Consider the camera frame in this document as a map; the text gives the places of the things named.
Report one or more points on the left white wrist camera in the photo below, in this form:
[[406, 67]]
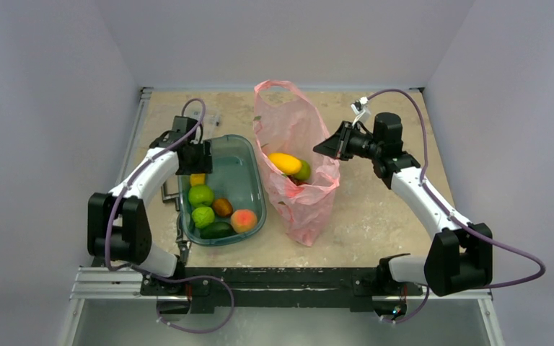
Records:
[[197, 137]]

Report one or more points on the green fake apple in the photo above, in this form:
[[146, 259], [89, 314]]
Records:
[[200, 196]]

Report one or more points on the red fake grape bunch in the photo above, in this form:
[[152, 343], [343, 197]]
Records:
[[296, 181]]

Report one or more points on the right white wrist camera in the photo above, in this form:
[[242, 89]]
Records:
[[361, 111]]

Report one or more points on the pink fake peach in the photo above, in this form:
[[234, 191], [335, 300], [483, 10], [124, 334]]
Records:
[[243, 220]]

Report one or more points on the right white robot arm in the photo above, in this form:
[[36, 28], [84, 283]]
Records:
[[459, 257]]

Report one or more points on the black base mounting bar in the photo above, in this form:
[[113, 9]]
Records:
[[358, 289]]

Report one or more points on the clear plastic packet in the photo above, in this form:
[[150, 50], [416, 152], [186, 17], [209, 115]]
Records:
[[212, 120]]

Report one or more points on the yellow fake mango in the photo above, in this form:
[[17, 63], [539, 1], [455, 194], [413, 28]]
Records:
[[287, 164]]

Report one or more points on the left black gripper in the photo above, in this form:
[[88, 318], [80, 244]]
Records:
[[203, 164]]

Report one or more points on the aluminium frame rail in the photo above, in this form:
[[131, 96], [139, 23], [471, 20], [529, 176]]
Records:
[[110, 284]]

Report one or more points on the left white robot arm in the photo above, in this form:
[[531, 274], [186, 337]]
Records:
[[117, 223]]

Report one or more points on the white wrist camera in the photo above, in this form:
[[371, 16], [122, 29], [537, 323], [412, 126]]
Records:
[[361, 111], [197, 137]]

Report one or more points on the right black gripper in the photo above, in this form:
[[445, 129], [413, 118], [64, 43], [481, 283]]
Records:
[[345, 143]]

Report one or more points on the teal plastic fruit tray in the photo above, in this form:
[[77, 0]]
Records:
[[235, 177]]

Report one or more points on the yellow fake banana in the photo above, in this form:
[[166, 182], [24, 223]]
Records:
[[197, 179]]

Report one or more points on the green fake pear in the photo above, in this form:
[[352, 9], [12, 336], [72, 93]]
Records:
[[304, 173]]

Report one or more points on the brown fake kiwi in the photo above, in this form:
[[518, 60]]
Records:
[[222, 208]]

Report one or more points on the pink plastic bag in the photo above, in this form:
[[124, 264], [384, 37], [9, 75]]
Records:
[[295, 127]]

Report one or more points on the black metal tool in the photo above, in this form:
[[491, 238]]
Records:
[[172, 198]]

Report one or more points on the dark green fake avocado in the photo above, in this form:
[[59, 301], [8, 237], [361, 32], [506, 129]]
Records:
[[217, 230]]

